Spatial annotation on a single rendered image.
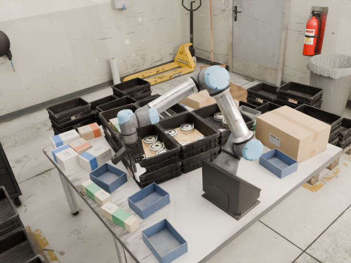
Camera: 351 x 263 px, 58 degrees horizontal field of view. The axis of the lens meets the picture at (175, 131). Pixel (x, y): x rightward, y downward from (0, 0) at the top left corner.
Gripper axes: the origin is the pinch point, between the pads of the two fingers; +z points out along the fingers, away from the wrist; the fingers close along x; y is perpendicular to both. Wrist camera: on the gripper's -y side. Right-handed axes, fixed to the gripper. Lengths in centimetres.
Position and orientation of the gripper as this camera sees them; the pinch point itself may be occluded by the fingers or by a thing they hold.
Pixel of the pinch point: (134, 175)
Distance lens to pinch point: 167.3
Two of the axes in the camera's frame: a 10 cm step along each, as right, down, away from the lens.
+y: 9.3, -2.7, 2.5
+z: 1.4, 8.9, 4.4
